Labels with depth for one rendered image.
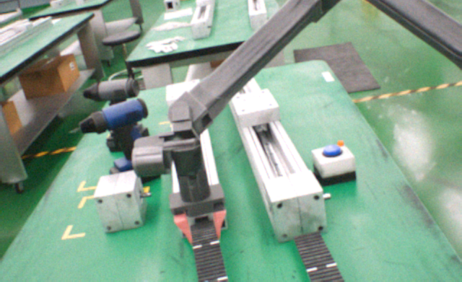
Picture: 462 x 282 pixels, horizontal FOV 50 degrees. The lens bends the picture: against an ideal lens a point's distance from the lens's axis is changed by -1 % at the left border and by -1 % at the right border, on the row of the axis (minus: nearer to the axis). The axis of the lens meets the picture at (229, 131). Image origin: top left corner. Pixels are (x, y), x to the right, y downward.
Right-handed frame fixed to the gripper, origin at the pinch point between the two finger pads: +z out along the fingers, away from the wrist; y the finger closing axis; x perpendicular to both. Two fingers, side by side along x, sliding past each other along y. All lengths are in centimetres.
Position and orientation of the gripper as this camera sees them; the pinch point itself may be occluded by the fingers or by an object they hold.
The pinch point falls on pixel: (204, 236)
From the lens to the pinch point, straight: 100.0
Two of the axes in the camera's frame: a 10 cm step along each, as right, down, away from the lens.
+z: 1.6, 9.3, 3.3
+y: -9.8, 2.0, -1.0
